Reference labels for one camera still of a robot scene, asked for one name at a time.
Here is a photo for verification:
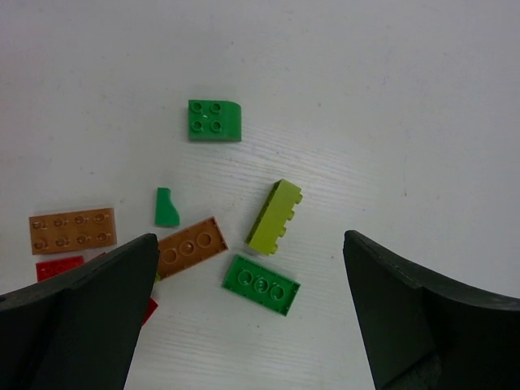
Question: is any small dark green lego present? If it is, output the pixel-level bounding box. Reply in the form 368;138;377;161
154;188;180;228

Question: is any brown upside-down lego plate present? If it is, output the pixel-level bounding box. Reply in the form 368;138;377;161
157;217;228;280

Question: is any red and lime lego stack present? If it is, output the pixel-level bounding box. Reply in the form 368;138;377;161
142;272;161;326

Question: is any dark green curved lego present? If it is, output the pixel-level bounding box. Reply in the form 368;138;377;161
188;99;242;142

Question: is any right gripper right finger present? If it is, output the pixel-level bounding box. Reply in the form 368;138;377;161
344;230;519;389

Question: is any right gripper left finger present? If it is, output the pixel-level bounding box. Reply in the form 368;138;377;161
1;233;158;389

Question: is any red flat lego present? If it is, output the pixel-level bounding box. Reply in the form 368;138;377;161
36;256;85;282

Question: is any brown studded lego plate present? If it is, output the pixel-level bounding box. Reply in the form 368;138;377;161
29;208;117;255

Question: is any lime green long lego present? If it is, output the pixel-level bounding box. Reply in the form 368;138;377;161
245;179;303;256

